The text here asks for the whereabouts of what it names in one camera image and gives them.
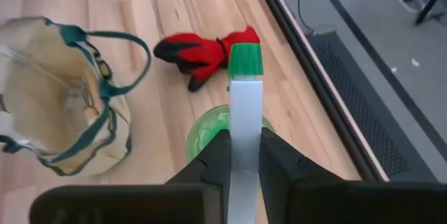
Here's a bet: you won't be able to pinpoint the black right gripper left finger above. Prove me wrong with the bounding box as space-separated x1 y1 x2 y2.
29 128 232 224

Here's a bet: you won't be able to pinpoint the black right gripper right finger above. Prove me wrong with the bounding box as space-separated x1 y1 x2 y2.
258 127 447 224

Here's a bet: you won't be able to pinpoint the green spray bottle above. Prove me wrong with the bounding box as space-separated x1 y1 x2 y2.
184 42 277 224

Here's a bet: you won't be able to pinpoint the red and black gloves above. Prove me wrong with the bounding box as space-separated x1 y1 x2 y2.
152 24 262 94

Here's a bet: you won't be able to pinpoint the cream and green gardening bag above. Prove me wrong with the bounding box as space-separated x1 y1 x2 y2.
0 15 153 178

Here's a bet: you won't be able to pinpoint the black mesh computer tower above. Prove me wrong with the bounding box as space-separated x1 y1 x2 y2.
306 24 439 183

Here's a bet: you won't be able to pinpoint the black aluminium frame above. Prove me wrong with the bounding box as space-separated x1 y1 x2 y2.
249 0 391 184

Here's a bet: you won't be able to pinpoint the long black cable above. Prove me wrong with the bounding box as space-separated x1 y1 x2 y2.
296 0 312 31

